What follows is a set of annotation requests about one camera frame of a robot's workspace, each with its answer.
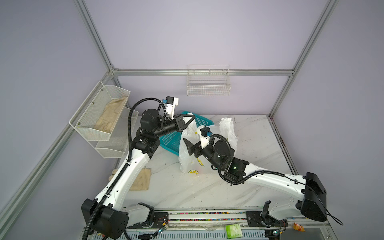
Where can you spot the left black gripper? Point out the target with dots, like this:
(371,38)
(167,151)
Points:
(179,123)

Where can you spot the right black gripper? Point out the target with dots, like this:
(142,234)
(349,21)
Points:
(196,148)

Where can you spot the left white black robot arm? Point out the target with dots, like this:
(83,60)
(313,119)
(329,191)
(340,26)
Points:
(113,195)

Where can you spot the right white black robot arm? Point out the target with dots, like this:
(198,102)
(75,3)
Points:
(308,196)

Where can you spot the teal plastic basket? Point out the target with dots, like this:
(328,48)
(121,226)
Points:
(171,142)

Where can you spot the beige glove on table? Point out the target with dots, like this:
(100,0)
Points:
(142,181)

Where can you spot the lower white mesh shelf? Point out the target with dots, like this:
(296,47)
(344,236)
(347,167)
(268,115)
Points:
(117,145)

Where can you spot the white mesh shelf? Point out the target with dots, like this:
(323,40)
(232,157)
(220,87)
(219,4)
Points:
(117,145)
(91,121)

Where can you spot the beige glove in shelf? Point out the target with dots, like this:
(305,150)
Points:
(110,115)

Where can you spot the green small box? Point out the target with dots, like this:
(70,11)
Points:
(233,231)

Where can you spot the upper white mesh shelf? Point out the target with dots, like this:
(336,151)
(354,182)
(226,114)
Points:
(91,121)

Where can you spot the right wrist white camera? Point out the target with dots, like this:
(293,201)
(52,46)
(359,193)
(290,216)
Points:
(205,134)

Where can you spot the wrist white camera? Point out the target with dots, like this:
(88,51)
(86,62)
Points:
(170,104)
(205,134)

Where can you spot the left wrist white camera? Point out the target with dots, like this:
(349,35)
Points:
(170,104)

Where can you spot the white wire wall basket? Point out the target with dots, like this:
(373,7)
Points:
(208,81)

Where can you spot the aluminium mounting rail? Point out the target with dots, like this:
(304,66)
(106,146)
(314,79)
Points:
(207,217)

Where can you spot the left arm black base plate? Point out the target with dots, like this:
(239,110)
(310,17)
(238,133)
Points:
(154,221)

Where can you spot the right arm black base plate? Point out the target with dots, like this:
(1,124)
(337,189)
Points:
(263,219)

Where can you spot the orange toy right rail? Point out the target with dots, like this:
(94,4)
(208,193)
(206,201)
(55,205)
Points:
(298,227)

